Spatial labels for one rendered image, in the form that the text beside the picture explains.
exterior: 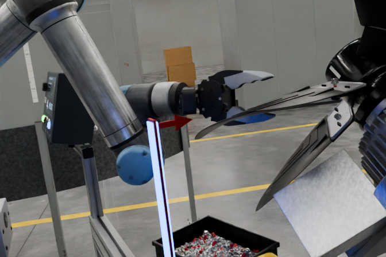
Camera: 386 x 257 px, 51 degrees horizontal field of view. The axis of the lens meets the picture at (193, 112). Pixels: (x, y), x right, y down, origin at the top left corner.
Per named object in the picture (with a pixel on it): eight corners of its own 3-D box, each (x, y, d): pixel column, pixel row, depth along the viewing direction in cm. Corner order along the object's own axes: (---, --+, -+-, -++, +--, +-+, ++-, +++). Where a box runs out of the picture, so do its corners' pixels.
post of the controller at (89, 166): (104, 215, 110) (92, 145, 107) (92, 219, 109) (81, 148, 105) (101, 212, 113) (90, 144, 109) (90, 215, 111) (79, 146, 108)
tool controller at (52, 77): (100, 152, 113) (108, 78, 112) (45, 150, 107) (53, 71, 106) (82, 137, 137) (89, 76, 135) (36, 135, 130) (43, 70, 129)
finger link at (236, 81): (276, 61, 78) (234, 77, 83) (266, 61, 73) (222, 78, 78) (281, 76, 78) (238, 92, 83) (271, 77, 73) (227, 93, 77)
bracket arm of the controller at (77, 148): (95, 157, 107) (92, 146, 107) (83, 159, 106) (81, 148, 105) (78, 141, 128) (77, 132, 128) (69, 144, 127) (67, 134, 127)
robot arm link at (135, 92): (132, 117, 97) (127, 82, 96) (172, 117, 92) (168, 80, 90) (112, 125, 90) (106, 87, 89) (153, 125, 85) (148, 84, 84)
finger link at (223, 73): (243, 63, 77) (204, 78, 81) (240, 63, 76) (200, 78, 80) (250, 86, 77) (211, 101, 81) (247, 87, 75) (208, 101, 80)
